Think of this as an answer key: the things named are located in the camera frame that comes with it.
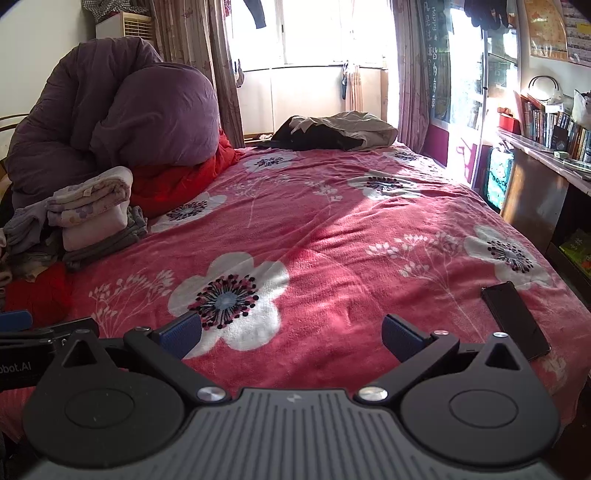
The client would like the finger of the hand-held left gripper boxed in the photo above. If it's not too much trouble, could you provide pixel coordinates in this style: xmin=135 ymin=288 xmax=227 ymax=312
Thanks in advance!
xmin=0 ymin=318 xmax=100 ymax=346
xmin=0 ymin=311 xmax=34 ymax=330

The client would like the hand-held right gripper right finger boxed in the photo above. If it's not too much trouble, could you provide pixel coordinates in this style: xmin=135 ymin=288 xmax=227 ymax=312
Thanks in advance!
xmin=355 ymin=314 xmax=525 ymax=407

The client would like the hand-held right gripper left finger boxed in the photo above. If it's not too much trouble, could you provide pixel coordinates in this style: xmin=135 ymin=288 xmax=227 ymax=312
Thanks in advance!
xmin=60 ymin=310 xmax=232 ymax=407

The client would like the red knit sweater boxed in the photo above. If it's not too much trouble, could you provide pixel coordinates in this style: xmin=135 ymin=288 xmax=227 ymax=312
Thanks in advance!
xmin=4 ymin=263 xmax=75 ymax=328

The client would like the lavender folded garment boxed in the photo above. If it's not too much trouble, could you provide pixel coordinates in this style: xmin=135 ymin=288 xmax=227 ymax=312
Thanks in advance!
xmin=2 ymin=200 xmax=52 ymax=259

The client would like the grey folded garment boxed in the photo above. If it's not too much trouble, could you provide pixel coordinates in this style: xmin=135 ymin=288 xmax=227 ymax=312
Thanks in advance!
xmin=62 ymin=205 xmax=149 ymax=273

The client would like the pale pink folded garment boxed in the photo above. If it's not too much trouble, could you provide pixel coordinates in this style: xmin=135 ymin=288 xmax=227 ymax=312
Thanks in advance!
xmin=61 ymin=203 xmax=131 ymax=253

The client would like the black smartphone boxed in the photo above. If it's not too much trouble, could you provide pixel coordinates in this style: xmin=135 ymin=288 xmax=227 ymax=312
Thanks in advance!
xmin=481 ymin=281 xmax=552 ymax=363

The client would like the pink floral bed sheet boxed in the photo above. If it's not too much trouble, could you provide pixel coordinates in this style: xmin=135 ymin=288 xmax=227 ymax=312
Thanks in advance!
xmin=0 ymin=141 xmax=591 ymax=444

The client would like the red quilt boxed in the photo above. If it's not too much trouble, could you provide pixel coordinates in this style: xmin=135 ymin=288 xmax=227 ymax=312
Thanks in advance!
xmin=130 ymin=129 xmax=244 ymax=219

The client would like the green printed bag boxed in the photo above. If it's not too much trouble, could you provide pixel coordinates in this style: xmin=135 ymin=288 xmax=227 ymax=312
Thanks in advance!
xmin=484 ymin=147 xmax=514 ymax=214

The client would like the green book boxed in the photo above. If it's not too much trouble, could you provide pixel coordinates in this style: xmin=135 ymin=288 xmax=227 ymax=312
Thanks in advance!
xmin=558 ymin=228 xmax=591 ymax=278

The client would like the wooden desk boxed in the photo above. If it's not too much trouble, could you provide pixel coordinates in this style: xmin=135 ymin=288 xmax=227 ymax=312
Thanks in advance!
xmin=496 ymin=127 xmax=591 ymax=259

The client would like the beige and black jacket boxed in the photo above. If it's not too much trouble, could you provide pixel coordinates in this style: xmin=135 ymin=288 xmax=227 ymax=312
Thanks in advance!
xmin=256 ymin=111 xmax=399 ymax=152

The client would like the purple duvet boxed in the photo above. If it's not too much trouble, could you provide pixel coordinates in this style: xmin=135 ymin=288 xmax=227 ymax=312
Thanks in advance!
xmin=6 ymin=36 xmax=221 ymax=209

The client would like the red box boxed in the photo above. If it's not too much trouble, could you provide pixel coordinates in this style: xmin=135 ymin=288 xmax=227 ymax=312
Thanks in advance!
xmin=498 ymin=107 xmax=522 ymax=136

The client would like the row of books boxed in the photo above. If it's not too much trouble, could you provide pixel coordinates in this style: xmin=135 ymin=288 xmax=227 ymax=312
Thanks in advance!
xmin=521 ymin=92 xmax=591 ymax=165

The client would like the brown floral curtain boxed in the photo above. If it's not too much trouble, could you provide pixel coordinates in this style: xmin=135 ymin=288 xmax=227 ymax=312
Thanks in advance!
xmin=152 ymin=0 xmax=245 ymax=148
xmin=390 ymin=0 xmax=431 ymax=153

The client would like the dark printed door banner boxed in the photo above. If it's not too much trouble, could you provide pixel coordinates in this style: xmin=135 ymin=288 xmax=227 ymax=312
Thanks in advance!
xmin=422 ymin=0 xmax=451 ymax=123

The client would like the white window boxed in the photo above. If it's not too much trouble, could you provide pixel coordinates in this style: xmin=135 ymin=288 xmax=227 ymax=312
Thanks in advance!
xmin=228 ymin=0 xmax=400 ymax=73

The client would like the cream air conditioner unit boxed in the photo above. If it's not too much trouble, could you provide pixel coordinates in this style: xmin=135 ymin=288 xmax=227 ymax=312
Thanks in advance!
xmin=95 ymin=11 xmax=154 ymax=43

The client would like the dark hanging garment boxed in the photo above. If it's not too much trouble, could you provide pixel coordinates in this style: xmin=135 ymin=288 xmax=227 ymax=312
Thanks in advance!
xmin=242 ymin=0 xmax=267 ymax=29

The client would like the black hanging garment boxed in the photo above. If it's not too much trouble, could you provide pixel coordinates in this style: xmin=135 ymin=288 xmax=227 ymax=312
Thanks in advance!
xmin=464 ymin=0 xmax=509 ymax=31

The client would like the white bag with round handle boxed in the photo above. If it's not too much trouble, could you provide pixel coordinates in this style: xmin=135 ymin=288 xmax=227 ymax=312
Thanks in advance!
xmin=527 ymin=75 xmax=565 ymax=106

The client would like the yellow wall map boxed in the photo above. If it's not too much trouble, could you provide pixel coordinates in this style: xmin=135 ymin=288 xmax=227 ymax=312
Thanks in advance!
xmin=524 ymin=0 xmax=568 ymax=62

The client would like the dark wall chart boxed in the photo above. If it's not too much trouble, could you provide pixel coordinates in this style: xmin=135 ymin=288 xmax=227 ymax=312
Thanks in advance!
xmin=566 ymin=0 xmax=591 ymax=68

